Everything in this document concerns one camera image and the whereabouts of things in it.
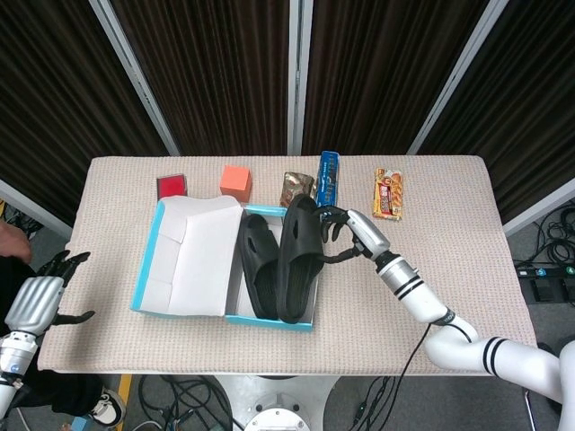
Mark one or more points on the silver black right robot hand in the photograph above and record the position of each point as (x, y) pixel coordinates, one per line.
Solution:
(370, 238)

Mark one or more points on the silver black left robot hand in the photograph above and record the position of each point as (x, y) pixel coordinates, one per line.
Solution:
(33, 305)

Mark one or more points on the black slipper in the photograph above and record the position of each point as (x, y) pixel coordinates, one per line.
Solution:
(258, 251)
(298, 238)

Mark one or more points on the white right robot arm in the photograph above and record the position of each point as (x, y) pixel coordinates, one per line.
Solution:
(449, 332)

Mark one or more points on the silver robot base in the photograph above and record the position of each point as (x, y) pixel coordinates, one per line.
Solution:
(287, 413)

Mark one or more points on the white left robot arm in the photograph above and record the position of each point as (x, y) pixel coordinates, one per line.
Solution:
(13, 363)

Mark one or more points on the person's bare hand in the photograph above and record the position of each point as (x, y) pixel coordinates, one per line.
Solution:
(13, 242)

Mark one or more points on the beige fabric-covered table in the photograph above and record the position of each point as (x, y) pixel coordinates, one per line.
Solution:
(449, 224)

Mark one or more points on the light blue open shoe box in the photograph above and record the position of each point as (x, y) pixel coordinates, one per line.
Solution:
(197, 269)

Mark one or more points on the red flat box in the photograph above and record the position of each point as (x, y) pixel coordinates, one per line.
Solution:
(171, 186)

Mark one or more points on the yellow snack bar package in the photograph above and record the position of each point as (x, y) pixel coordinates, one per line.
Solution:
(389, 193)

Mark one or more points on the long blue carton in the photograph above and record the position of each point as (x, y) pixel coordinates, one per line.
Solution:
(329, 175)

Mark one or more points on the brown gold snack packet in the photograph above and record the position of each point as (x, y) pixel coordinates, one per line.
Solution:
(294, 186)

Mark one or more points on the black trouser leg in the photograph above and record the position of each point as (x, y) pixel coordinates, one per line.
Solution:
(67, 393)

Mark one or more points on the white black sneaker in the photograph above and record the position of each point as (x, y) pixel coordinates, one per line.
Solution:
(110, 406)

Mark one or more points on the orange cube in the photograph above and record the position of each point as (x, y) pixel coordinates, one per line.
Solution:
(236, 179)

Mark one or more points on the dark brown pleated curtain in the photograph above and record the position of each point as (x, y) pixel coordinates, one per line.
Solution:
(54, 90)
(215, 72)
(382, 72)
(530, 99)

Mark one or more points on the black power strip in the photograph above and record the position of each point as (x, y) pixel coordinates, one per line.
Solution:
(543, 271)

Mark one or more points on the black foot pedal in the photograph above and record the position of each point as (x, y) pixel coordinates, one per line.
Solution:
(550, 289)

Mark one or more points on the grey metal frame post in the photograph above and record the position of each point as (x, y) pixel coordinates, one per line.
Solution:
(135, 76)
(458, 76)
(539, 208)
(31, 206)
(300, 76)

